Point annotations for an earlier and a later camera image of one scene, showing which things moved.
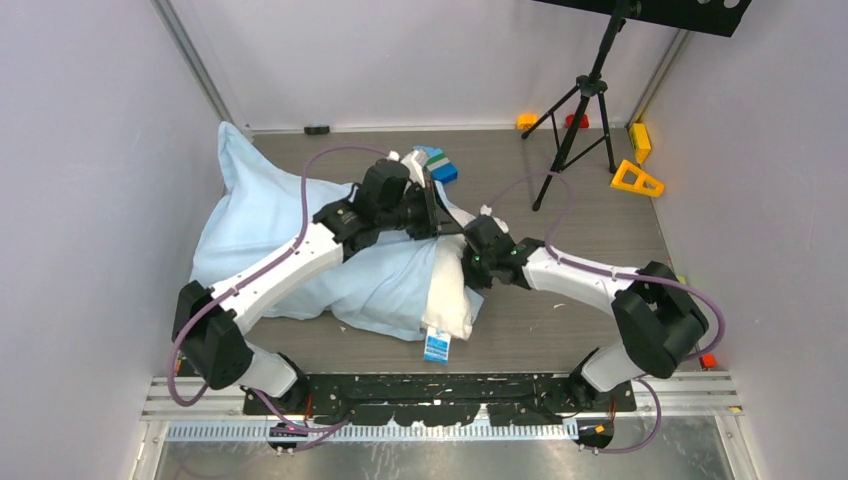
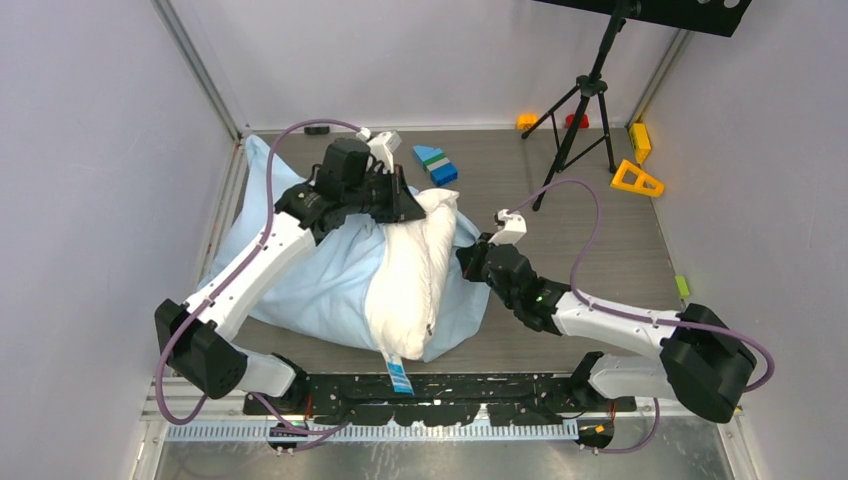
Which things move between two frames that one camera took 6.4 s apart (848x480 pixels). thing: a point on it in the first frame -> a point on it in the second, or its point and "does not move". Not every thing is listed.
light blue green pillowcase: x=381 y=290 -> x=325 y=296
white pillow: x=448 y=299 -> x=404 y=274
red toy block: x=583 y=124 does not move
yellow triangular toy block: x=642 y=177 does not move
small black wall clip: x=314 y=130 does not move
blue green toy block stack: x=439 y=164 does not move
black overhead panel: x=715 y=17 does not move
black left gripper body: x=421 y=215 -> x=383 y=197
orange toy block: x=525 y=121 does not move
